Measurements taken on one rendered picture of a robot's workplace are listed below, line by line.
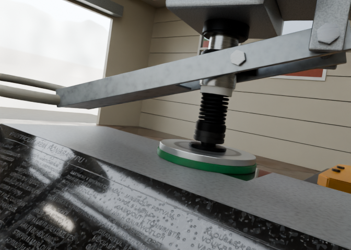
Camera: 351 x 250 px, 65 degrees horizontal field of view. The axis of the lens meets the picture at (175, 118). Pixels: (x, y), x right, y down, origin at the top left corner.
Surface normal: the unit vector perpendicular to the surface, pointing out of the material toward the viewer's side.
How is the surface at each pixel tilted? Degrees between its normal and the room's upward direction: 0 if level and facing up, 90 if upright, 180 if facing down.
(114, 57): 90
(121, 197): 45
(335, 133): 90
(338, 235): 0
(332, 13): 90
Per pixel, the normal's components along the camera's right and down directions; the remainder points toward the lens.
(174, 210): -0.29, -0.73
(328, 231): 0.15, -0.99
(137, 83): -0.45, -0.02
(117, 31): 0.76, 0.14
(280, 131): -0.64, -0.06
